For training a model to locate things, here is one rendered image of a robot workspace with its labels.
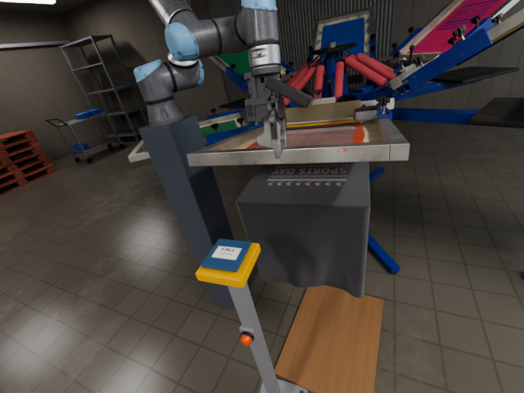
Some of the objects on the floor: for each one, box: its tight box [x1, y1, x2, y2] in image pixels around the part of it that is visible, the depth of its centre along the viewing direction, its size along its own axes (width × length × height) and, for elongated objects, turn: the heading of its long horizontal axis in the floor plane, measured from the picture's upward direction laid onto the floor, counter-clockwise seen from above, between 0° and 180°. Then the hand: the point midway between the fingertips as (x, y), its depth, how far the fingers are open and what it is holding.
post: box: [196, 243, 308, 393], centre depth 88 cm, size 22×22×96 cm
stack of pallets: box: [0, 130, 56, 196], centre depth 470 cm, size 122×85×86 cm
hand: (281, 151), depth 66 cm, fingers closed on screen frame, 4 cm apart
